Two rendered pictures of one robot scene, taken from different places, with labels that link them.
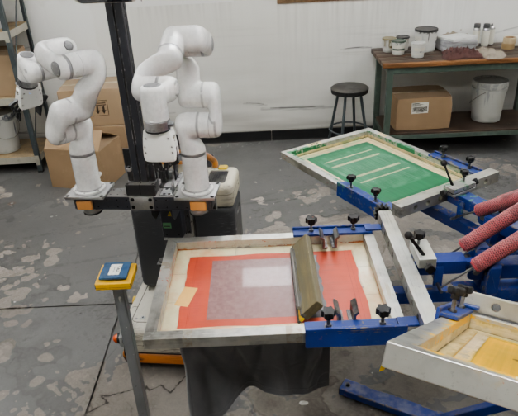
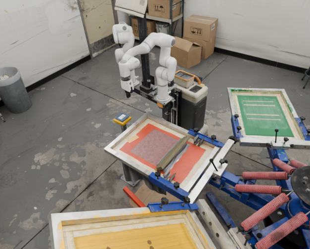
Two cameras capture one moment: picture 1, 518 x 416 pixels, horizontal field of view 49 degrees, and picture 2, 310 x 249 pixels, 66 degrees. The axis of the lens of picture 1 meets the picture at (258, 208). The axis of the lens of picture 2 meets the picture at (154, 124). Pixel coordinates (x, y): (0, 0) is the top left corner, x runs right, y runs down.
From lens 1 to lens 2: 1.03 m
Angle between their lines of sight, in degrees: 34
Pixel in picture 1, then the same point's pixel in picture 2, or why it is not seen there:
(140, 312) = not seen: hidden behind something
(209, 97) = (167, 64)
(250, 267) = (163, 138)
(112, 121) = (202, 38)
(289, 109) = (290, 54)
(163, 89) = (125, 64)
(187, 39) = (155, 41)
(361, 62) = not seen: outside the picture
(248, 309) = (145, 154)
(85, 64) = (124, 39)
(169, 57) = (142, 48)
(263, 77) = (283, 33)
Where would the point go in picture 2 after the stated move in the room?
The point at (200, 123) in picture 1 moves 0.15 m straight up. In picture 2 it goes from (162, 74) to (162, 57)
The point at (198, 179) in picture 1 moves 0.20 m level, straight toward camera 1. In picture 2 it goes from (161, 95) to (150, 106)
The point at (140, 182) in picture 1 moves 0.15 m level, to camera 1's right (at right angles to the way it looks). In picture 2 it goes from (144, 87) to (157, 91)
